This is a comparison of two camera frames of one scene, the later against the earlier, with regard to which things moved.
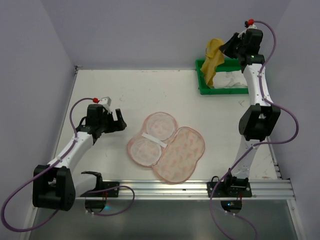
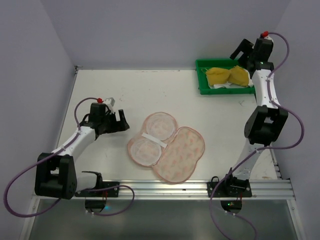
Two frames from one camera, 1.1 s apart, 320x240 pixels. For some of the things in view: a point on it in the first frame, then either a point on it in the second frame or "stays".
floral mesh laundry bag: [173, 153] stays
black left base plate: [111, 193] stays
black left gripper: [112, 123] stays
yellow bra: [214, 57] -> [218, 76]
